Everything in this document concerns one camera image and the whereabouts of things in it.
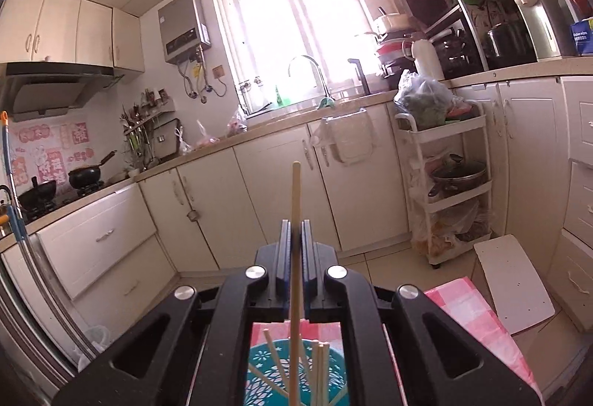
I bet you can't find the wooden chopstick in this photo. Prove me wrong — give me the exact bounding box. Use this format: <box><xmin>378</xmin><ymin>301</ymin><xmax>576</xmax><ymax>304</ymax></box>
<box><xmin>329</xmin><ymin>385</ymin><xmax>348</xmax><ymax>406</ymax></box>
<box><xmin>309</xmin><ymin>341</ymin><xmax>321</xmax><ymax>406</ymax></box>
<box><xmin>247</xmin><ymin>364</ymin><xmax>289</xmax><ymax>399</ymax></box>
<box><xmin>316</xmin><ymin>343</ymin><xmax>326</xmax><ymax>406</ymax></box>
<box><xmin>264</xmin><ymin>329</ymin><xmax>289</xmax><ymax>393</ymax></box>
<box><xmin>288</xmin><ymin>161</ymin><xmax>302</xmax><ymax>406</ymax></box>
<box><xmin>319</xmin><ymin>343</ymin><xmax>330</xmax><ymax>406</ymax></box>

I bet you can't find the blue perforated plastic basket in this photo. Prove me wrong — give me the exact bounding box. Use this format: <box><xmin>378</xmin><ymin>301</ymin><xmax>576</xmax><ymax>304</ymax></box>
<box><xmin>243</xmin><ymin>339</ymin><xmax>350</xmax><ymax>406</ymax></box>

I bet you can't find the pink checkered tablecloth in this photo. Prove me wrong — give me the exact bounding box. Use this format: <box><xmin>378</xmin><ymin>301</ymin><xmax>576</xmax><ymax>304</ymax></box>
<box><xmin>250</xmin><ymin>277</ymin><xmax>540</xmax><ymax>391</ymax></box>

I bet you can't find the white board on floor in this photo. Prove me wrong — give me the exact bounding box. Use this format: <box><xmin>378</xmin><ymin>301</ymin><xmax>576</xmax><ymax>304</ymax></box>
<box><xmin>473</xmin><ymin>234</ymin><xmax>555</xmax><ymax>335</ymax></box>

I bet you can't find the white rolling shelf cart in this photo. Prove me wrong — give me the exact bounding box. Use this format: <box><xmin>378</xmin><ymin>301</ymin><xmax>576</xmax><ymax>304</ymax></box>
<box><xmin>393</xmin><ymin>100</ymin><xmax>494</xmax><ymax>268</ymax></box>

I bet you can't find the black frying pan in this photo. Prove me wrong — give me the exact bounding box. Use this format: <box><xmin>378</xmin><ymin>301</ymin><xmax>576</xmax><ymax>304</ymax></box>
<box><xmin>68</xmin><ymin>150</ymin><xmax>117</xmax><ymax>190</ymax></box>

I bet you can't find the white hanging trash bin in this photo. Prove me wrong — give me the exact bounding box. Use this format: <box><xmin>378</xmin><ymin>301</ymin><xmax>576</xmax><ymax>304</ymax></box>
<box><xmin>317</xmin><ymin>108</ymin><xmax>376</xmax><ymax>165</ymax></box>

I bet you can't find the black wok on stove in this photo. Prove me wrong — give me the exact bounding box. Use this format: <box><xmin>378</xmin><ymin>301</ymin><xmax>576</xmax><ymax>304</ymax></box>
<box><xmin>18</xmin><ymin>176</ymin><xmax>57</xmax><ymax>210</ymax></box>

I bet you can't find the plastic bag of vegetables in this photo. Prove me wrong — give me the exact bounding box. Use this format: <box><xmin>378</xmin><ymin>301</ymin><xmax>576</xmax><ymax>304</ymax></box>
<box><xmin>394</xmin><ymin>70</ymin><xmax>453</xmax><ymax>130</ymax></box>

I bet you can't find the white thermos jug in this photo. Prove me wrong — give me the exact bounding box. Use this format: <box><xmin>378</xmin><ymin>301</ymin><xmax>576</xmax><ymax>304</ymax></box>
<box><xmin>411</xmin><ymin>39</ymin><xmax>444</xmax><ymax>80</ymax></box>

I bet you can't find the range hood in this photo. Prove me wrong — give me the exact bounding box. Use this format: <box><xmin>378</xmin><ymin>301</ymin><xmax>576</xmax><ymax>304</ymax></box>
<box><xmin>1</xmin><ymin>62</ymin><xmax>124</xmax><ymax>122</ymax></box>

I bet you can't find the grey gas water heater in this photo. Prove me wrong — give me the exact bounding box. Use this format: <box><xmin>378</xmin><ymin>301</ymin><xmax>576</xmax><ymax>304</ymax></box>
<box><xmin>158</xmin><ymin>0</ymin><xmax>211</xmax><ymax>65</ymax></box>

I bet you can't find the white electric kettle pot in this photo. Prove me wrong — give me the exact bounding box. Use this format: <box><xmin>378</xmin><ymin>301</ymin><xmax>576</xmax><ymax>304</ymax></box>
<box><xmin>514</xmin><ymin>0</ymin><xmax>576</xmax><ymax>62</ymax></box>

